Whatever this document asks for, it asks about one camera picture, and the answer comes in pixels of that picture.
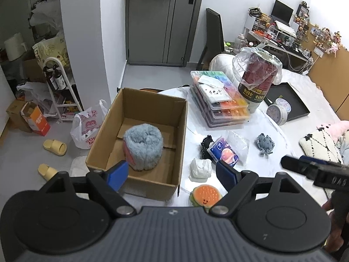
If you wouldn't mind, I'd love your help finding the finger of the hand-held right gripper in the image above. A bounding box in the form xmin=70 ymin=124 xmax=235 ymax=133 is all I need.
xmin=281 ymin=155 xmax=349 ymax=189

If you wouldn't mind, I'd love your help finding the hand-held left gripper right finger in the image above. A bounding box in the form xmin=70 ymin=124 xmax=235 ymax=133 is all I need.
xmin=209 ymin=160 xmax=303 ymax=217

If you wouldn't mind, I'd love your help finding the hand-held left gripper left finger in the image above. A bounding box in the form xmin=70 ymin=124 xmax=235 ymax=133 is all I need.
xmin=38 ymin=160 xmax=137 ymax=219

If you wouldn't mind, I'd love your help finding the blue tissue pack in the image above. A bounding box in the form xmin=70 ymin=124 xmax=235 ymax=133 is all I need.
xmin=207 ymin=137 xmax=240 ymax=167

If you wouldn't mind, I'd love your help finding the white cloth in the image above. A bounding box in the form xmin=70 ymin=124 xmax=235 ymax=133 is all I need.
xmin=189 ymin=158 xmax=212 ymax=182

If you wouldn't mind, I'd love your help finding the hamburger plush toy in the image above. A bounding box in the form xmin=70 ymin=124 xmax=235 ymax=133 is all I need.
xmin=190 ymin=185 xmax=222 ymax=213

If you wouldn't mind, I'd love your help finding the blue fluffy towel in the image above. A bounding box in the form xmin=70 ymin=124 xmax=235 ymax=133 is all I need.
xmin=123 ymin=124 xmax=164 ymax=172

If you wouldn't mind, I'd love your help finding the grey octopus plush toy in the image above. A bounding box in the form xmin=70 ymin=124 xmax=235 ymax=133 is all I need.
xmin=255 ymin=133 xmax=274 ymax=157

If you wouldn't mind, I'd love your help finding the person's right hand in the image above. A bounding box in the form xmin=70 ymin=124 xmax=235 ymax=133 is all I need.
xmin=322 ymin=199 xmax=344 ymax=253

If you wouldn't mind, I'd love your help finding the white black patterned cushion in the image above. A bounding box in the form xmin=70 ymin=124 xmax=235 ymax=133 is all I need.
xmin=299 ymin=128 xmax=344 ymax=164

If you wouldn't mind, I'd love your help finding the white fabric tote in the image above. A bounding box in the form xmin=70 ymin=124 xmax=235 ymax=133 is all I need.
xmin=69 ymin=156 xmax=90 ymax=178

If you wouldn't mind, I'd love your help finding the pink plush toy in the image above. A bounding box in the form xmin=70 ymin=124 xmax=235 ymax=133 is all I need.
xmin=316 ymin=120 xmax=349 ymax=142

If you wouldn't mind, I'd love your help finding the colourful plastic organizer box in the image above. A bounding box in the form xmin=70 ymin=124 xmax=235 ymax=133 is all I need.
xmin=191 ymin=87 xmax=250 ymax=121
xmin=203 ymin=106 xmax=251 ymax=128
xmin=190 ymin=70 xmax=249 ymax=111

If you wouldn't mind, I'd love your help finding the white plastic shopping bag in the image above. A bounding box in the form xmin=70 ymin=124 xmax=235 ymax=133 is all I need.
xmin=70 ymin=100 xmax=108 ymax=150

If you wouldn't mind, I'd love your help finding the round white tin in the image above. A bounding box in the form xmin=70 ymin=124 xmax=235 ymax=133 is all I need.
xmin=266 ymin=98 xmax=292 ymax=126

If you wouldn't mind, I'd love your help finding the black tray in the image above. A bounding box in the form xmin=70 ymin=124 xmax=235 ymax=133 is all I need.
xmin=263 ymin=82 xmax=311 ymax=122

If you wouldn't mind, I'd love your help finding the yellow slipper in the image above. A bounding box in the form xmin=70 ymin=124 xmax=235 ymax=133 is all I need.
xmin=43 ymin=139 xmax=67 ymax=156
xmin=38 ymin=164 xmax=58 ymax=181

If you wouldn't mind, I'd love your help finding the white card pack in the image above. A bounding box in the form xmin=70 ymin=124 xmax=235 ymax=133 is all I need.
xmin=198 ymin=83 xmax=232 ymax=103

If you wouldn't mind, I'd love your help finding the white metal rack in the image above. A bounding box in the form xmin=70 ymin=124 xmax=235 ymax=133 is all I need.
xmin=44 ymin=57 xmax=84 ymax=123

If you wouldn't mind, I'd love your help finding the white paper slip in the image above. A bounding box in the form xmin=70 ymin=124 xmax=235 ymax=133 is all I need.
xmin=198 ymin=76 xmax=219 ymax=86

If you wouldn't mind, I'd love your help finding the orange carton box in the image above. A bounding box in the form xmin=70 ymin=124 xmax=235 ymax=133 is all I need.
xmin=21 ymin=101 xmax=51 ymax=136

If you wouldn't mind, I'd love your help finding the red canister in plastic bag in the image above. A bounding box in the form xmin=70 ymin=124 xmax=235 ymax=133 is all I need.
xmin=232 ymin=47 xmax=282 ymax=114

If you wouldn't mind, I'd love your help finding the cork board with figurines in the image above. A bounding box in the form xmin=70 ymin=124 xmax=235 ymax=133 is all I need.
xmin=305 ymin=23 xmax=349 ymax=112

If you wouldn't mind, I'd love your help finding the clear plastic floor bag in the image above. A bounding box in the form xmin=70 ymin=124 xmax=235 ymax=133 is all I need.
xmin=17 ymin=82 xmax=59 ymax=118

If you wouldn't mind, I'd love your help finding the small brown cardboard box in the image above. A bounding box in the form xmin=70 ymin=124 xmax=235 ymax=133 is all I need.
xmin=6 ymin=100 xmax=33 ymax=133

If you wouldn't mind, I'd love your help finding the white cabinet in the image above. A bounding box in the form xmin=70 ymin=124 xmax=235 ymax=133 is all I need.
xmin=0 ymin=65 xmax=17 ymax=148

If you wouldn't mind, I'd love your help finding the glass jar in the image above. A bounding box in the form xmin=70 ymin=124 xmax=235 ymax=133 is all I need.
xmin=234 ymin=33 xmax=247 ymax=50

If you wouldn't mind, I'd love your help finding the large brown storage box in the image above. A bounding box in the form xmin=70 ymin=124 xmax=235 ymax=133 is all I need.
xmin=22 ymin=50 xmax=47 ymax=84

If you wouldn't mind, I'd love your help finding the white desk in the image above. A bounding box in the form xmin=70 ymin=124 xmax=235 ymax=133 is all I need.
xmin=247 ymin=29 xmax=308 ymax=60

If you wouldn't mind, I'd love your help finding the yellow printed bag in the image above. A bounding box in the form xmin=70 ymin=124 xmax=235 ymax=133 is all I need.
xmin=32 ymin=31 xmax=71 ymax=73

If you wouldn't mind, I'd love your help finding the white keyboard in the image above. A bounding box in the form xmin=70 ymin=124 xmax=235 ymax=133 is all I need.
xmin=274 ymin=20 xmax=296 ymax=36

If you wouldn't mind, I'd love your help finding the grey door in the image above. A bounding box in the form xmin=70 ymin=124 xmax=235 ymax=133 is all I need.
xmin=125 ymin=0 xmax=206 ymax=66

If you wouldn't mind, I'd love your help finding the black laptop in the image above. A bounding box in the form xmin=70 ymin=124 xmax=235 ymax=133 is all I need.
xmin=271 ymin=0 xmax=294 ymax=24

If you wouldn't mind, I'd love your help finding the white round appliance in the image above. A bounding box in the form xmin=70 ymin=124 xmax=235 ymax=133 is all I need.
xmin=4 ymin=33 xmax=27 ymax=62

